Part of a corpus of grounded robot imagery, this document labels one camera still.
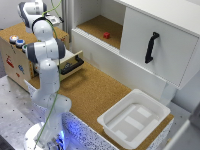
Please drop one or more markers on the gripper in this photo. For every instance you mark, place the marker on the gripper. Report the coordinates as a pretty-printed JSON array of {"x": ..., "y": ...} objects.
[{"x": 56, "y": 20}]

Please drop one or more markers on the white cabinet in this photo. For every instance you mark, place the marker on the white cabinet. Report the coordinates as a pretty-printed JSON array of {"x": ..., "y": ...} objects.
[{"x": 100, "y": 53}]

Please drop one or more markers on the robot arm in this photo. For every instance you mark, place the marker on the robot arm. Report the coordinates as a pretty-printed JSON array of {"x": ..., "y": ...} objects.
[{"x": 46, "y": 73}]

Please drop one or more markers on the green button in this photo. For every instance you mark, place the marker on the green button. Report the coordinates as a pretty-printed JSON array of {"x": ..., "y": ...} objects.
[{"x": 24, "y": 47}]

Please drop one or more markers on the wooden drawer box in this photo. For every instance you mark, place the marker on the wooden drawer box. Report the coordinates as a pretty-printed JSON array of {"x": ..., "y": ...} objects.
[{"x": 13, "y": 66}]

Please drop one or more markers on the wooden drawer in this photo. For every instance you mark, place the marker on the wooden drawer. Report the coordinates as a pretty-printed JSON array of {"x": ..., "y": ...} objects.
[{"x": 71, "y": 56}]

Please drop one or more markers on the blue button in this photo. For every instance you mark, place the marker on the blue button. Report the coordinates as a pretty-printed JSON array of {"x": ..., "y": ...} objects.
[{"x": 20, "y": 42}]

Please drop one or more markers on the white plastic box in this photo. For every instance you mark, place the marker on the white plastic box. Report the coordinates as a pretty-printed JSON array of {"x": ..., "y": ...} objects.
[{"x": 133, "y": 120}]

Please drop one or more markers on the pink block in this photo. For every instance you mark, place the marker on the pink block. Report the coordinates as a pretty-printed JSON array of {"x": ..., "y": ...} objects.
[{"x": 106, "y": 35}]

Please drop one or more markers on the red button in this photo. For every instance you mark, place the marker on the red button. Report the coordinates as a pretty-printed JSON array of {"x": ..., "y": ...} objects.
[{"x": 13, "y": 38}]

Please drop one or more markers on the white sliding door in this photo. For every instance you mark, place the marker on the white sliding door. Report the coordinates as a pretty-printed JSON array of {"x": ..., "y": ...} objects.
[{"x": 166, "y": 56}]

